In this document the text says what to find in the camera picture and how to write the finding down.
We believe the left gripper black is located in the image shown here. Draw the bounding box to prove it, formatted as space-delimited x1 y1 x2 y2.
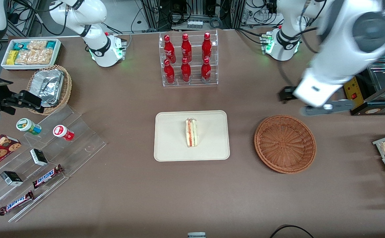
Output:
278 86 299 103

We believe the sandwich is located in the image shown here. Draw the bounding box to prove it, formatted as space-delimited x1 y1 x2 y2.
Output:
185 118 198 148

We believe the small tan wicker basket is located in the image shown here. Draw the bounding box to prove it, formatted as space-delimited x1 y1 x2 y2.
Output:
26 64 72 116

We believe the round brown wicker basket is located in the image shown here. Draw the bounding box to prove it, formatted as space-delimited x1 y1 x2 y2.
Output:
254 115 317 174

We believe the cream plastic tray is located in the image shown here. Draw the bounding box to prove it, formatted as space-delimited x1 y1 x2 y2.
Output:
154 110 230 162

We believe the stack of foil containers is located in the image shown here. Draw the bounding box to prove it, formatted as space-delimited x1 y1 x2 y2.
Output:
30 69 64 107

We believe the green lid cup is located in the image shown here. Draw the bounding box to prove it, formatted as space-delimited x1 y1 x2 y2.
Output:
16 118 42 136

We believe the white rectangular snack bin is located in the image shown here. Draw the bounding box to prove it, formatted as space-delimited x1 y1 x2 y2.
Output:
1 38 62 71

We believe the red lid cup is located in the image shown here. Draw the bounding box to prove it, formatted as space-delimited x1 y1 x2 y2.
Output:
53 125 75 141

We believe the clear bag of crackers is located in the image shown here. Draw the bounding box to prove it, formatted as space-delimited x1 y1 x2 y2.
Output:
15 49 53 65
26 40 47 52

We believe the yellow snack pack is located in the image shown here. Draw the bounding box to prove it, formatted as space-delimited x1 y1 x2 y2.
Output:
7 50 20 65

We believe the small black box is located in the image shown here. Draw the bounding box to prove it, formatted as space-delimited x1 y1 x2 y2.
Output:
30 148 49 167
0 171 24 186

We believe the clear acrylic stepped stand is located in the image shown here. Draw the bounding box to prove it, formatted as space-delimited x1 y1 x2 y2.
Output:
0 105 107 223

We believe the Snickers bar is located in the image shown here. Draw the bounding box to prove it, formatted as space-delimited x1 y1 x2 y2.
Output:
32 164 64 189
0 191 34 216

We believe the red cola bottle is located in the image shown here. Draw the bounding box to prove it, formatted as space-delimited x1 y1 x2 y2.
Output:
202 32 212 60
181 58 192 83
164 35 176 63
163 59 175 85
201 58 212 83
181 33 192 61

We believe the clear acrylic bottle rack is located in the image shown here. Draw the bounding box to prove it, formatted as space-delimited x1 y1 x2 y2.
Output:
159 30 219 87

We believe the black cable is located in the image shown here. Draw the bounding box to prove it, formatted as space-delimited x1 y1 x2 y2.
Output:
270 225 316 238

